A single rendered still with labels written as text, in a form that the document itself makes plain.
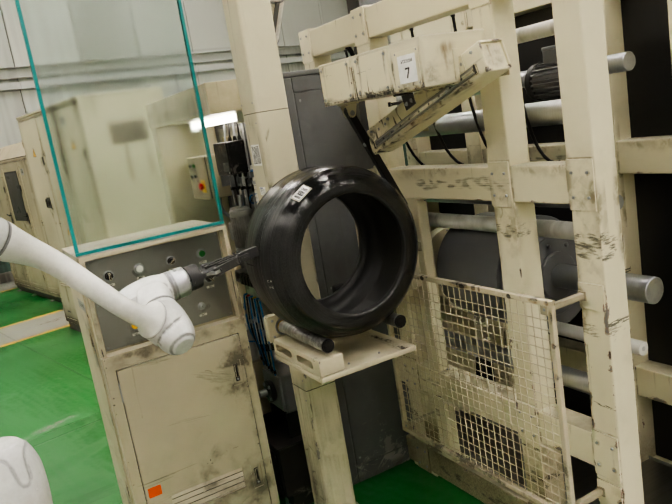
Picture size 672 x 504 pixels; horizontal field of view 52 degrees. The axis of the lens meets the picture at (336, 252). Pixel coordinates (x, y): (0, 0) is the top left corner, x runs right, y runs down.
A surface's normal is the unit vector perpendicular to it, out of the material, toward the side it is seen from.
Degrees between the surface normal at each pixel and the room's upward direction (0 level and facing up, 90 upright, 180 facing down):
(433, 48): 90
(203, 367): 90
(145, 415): 90
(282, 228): 68
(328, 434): 90
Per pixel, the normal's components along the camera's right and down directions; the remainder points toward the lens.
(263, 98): 0.49, 0.09
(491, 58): 0.41, -0.22
